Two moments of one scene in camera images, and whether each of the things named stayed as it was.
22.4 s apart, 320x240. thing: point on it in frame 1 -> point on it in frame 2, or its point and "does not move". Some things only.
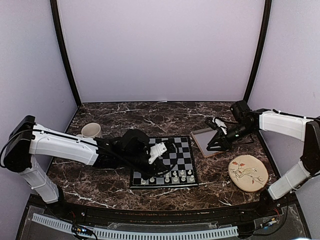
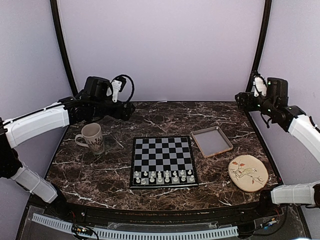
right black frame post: x=268 y=5 does not move
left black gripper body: x=132 y=161 -> x=117 y=113
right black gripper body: x=223 y=138 -> x=251 y=106
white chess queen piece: x=167 y=180 does not move
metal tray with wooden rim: x=202 y=138 does not move
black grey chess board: x=179 y=159 does not move
